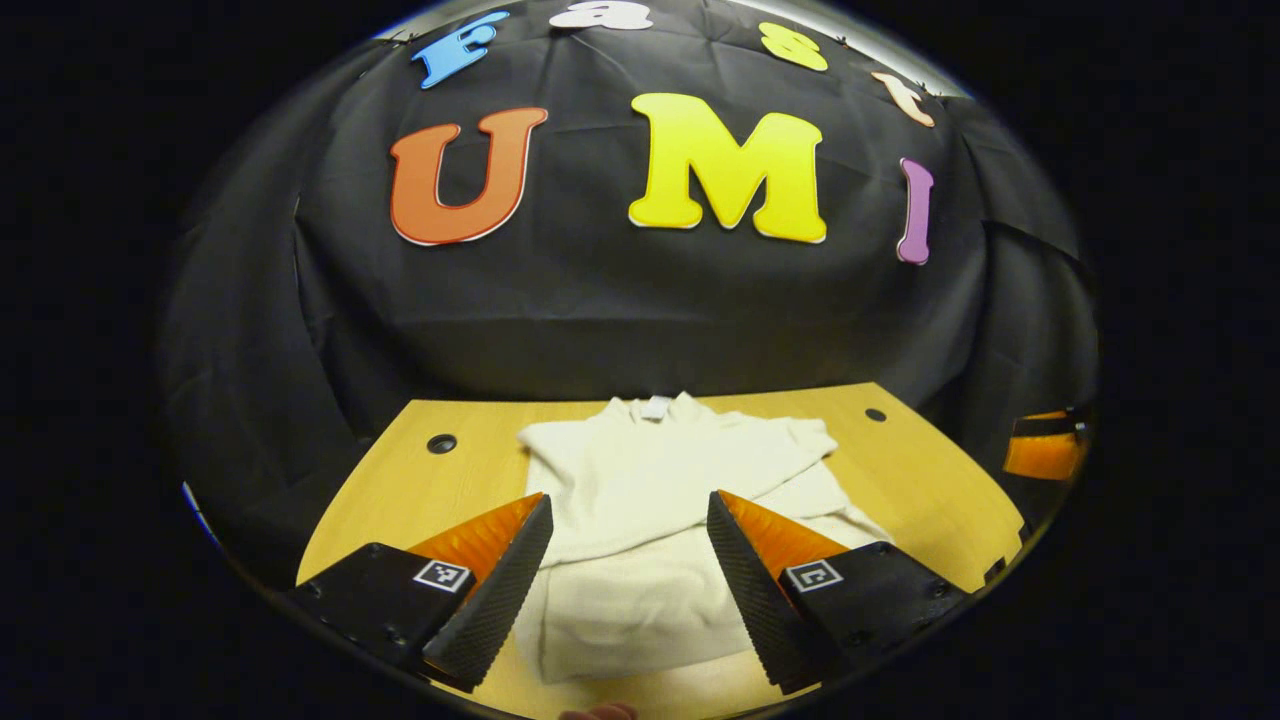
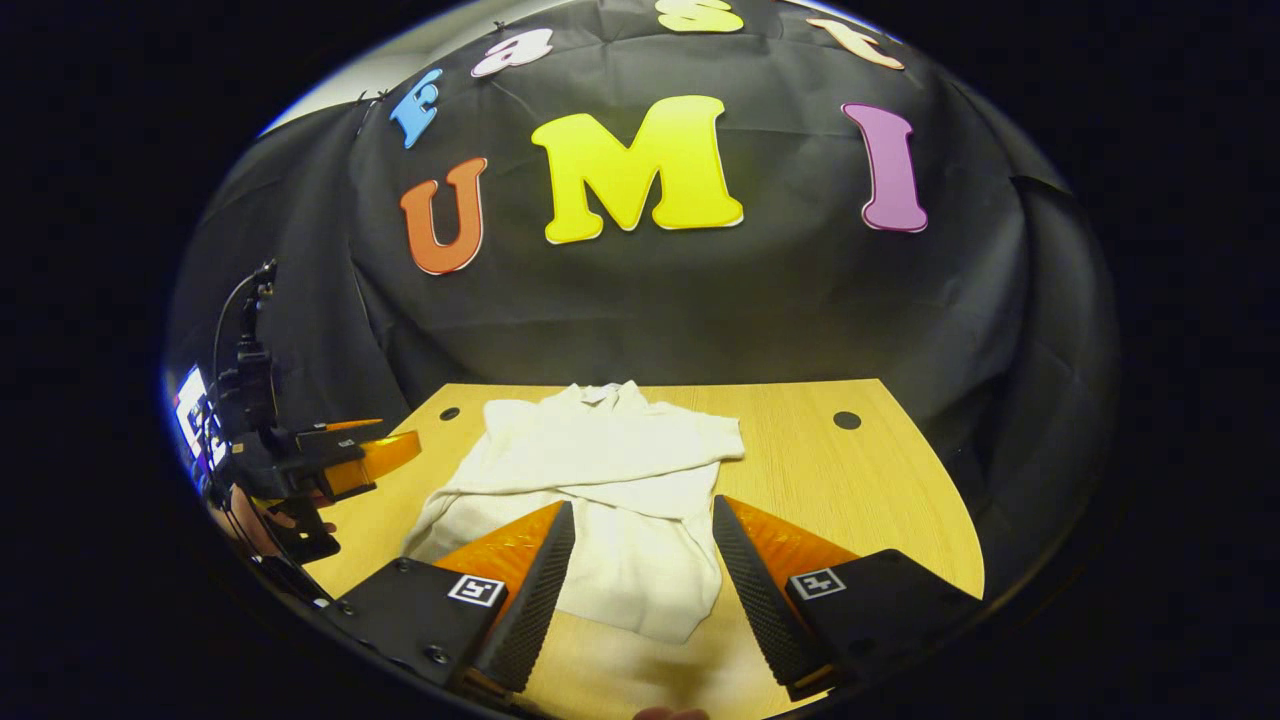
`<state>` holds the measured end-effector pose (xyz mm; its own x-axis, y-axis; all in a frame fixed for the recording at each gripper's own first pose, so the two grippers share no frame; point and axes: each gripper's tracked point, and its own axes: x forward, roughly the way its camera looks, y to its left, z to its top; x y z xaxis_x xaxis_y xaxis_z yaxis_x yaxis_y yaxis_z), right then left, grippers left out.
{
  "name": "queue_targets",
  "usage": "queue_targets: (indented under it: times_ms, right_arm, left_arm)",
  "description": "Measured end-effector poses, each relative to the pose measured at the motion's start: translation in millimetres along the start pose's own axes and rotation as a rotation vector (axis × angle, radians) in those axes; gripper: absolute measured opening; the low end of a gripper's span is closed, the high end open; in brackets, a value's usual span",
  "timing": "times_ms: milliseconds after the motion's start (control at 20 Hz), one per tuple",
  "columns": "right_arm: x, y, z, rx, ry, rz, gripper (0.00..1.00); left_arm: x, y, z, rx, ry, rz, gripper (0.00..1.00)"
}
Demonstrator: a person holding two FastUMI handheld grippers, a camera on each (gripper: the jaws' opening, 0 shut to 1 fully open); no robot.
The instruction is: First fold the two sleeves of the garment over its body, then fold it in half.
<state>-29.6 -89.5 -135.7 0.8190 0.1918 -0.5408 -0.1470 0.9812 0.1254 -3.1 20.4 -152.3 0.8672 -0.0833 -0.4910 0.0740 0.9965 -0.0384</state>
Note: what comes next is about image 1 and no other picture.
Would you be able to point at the cream long-sleeved sweater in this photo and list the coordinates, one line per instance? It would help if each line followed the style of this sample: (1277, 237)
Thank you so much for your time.
(640, 480)

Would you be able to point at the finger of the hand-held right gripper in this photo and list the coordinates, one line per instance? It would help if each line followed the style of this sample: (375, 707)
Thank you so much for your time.
(1045, 426)

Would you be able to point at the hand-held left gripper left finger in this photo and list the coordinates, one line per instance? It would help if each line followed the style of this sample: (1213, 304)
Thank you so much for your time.
(495, 600)

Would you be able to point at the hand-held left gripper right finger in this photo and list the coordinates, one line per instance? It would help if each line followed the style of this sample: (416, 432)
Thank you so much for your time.
(760, 600)

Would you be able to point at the black backdrop cloth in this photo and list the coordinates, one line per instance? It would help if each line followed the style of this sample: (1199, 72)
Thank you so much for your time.
(620, 320)

